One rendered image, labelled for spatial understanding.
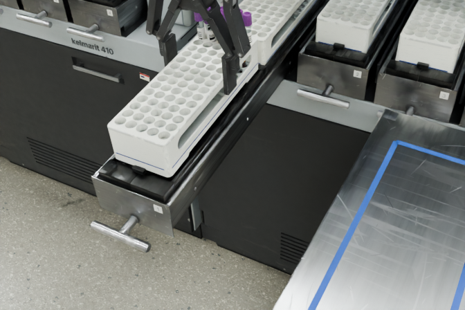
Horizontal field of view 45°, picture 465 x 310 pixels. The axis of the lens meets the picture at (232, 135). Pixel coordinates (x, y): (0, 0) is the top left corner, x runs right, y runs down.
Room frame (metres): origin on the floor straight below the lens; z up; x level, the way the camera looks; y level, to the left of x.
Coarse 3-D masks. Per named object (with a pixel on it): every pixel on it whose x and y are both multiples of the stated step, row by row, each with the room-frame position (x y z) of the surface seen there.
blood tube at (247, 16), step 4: (244, 12) 0.80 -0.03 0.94; (248, 12) 0.80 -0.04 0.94; (244, 16) 0.79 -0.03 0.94; (248, 16) 0.79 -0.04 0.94; (244, 20) 0.79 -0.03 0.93; (248, 20) 0.79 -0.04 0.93; (244, 24) 0.79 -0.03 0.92; (248, 24) 0.79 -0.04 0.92; (248, 28) 0.79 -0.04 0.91; (248, 32) 0.79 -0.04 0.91; (248, 36) 0.79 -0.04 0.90; (248, 56) 0.79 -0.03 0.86; (248, 60) 0.79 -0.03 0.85
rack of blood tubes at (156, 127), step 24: (192, 48) 0.79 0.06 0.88; (216, 48) 0.79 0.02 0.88; (168, 72) 0.73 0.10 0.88; (192, 72) 0.73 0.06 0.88; (216, 72) 0.71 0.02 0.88; (144, 96) 0.66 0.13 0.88; (168, 96) 0.66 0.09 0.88; (192, 96) 0.66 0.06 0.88; (216, 96) 0.72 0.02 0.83; (120, 120) 0.62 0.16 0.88; (144, 120) 0.61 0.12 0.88; (168, 120) 0.60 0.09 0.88; (192, 120) 0.61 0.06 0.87; (120, 144) 0.59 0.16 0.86; (144, 144) 0.57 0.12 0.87; (168, 144) 0.56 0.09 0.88; (192, 144) 0.61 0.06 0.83; (168, 168) 0.55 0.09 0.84
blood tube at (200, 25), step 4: (196, 16) 0.81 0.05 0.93; (200, 16) 0.81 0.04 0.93; (196, 20) 0.81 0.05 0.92; (200, 20) 0.81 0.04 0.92; (200, 24) 0.81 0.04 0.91; (200, 28) 0.81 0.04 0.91; (204, 28) 0.82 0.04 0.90; (200, 32) 0.81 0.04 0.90; (204, 32) 0.81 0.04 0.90; (200, 36) 0.81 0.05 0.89; (204, 36) 0.81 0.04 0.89
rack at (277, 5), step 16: (256, 0) 0.97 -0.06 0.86; (272, 0) 0.97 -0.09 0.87; (288, 0) 0.97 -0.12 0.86; (304, 0) 1.03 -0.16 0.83; (256, 16) 0.92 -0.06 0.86; (272, 16) 0.91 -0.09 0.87; (288, 16) 0.92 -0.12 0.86; (256, 32) 0.86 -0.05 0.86; (272, 32) 0.85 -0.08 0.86; (288, 32) 0.92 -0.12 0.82; (272, 48) 0.86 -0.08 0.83
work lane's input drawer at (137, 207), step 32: (320, 0) 1.05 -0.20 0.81; (288, 64) 0.88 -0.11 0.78; (256, 96) 0.75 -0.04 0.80; (224, 128) 0.67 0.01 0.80; (192, 160) 0.59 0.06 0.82; (96, 192) 0.58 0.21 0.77; (128, 192) 0.54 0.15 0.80; (160, 192) 0.53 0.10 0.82; (192, 192) 0.56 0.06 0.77; (96, 224) 0.53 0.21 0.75; (128, 224) 0.53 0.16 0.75; (160, 224) 0.52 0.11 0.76
